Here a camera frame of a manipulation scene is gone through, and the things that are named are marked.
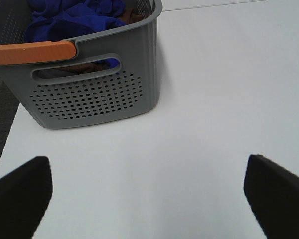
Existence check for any blue towel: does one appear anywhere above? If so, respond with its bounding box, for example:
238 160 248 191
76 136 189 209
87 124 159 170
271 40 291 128
24 0 126 43

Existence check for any grey perforated plastic basket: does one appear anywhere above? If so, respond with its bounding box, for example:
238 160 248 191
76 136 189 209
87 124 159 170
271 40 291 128
0 0 162 129

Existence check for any orange basket handle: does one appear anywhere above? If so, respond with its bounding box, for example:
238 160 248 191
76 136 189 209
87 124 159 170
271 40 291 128
0 41 77 65

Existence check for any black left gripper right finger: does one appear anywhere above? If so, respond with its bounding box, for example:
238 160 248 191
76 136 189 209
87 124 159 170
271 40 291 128
243 155 299 239

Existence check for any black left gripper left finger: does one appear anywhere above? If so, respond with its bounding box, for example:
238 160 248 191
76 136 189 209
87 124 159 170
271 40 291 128
0 156 53 239

